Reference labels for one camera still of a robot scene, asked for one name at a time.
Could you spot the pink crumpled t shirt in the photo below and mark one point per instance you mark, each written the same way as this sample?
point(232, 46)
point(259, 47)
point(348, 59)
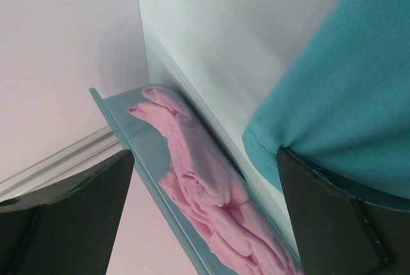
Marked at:
point(210, 193)

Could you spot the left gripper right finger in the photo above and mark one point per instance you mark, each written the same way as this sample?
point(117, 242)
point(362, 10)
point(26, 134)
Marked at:
point(342, 226)

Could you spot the teal t shirt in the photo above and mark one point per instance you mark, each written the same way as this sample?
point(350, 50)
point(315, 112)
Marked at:
point(344, 102)

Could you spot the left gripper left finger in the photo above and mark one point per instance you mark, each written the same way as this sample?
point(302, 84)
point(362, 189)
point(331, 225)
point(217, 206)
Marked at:
point(70, 226)

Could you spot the grey plastic basket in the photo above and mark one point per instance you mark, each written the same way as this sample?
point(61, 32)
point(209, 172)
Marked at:
point(152, 161)

